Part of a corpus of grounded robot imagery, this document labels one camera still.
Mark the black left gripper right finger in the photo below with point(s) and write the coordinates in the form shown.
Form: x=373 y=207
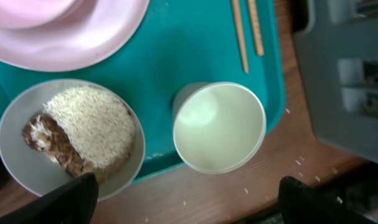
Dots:
x=300 y=204

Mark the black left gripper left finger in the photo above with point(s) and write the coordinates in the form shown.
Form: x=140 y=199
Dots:
x=73 y=202

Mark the grey bowl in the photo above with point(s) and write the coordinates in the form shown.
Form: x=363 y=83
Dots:
x=32 y=169

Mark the white paper cup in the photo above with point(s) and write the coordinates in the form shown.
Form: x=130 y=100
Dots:
x=217 y=127

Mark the right wooden chopstick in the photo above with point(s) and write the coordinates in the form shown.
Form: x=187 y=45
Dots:
x=257 y=36

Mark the wooden chopstick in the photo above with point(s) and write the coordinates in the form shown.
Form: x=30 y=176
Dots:
x=257 y=36
x=240 y=34

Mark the grey dish rack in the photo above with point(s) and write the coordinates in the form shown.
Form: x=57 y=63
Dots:
x=336 y=44

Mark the pink plate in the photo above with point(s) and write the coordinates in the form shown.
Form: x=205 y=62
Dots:
x=88 y=35

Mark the teal serving tray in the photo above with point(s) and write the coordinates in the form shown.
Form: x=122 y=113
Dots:
x=177 y=43

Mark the pink small bowl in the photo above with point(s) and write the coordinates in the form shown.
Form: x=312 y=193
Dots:
x=22 y=14

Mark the left wooden chopstick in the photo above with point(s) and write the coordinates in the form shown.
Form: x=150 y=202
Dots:
x=240 y=34

